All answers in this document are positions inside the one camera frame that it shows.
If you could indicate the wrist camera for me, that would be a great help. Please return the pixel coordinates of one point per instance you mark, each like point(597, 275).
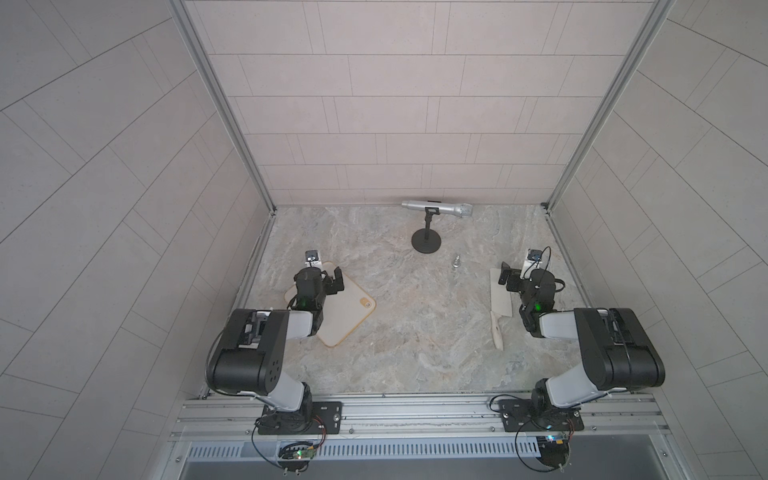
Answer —
point(312, 259)
point(531, 262)

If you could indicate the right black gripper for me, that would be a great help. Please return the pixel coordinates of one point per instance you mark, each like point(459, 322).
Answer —
point(513, 278)

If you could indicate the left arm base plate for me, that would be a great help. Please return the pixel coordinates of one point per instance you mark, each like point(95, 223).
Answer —
point(323, 417)

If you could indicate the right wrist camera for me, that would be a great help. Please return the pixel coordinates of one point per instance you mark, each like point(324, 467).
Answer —
point(531, 262)

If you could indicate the white cutting board tan rim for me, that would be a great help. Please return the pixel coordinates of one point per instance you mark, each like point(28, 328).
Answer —
point(331, 318)

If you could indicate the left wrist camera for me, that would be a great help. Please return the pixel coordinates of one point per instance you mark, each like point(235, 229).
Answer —
point(312, 259)

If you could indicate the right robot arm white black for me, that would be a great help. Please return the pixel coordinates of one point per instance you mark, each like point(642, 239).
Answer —
point(616, 353)

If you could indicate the black microphone stand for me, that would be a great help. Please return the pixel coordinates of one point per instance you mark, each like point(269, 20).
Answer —
point(426, 240)

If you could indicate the aluminium rail frame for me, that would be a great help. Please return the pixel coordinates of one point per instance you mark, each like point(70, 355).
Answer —
point(390, 416)

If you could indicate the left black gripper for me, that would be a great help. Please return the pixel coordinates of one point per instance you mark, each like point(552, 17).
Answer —
point(333, 280)

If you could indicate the white speckled cleaver knife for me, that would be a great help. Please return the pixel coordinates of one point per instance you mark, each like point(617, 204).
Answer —
point(501, 307)

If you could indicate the silver microphone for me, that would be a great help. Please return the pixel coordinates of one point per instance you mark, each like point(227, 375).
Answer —
point(458, 210)

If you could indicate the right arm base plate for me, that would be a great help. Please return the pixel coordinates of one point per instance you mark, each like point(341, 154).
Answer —
point(522, 415)

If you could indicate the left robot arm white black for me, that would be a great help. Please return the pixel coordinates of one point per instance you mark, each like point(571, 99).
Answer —
point(247, 358)

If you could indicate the left green circuit board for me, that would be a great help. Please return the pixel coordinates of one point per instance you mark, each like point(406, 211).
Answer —
point(295, 457)

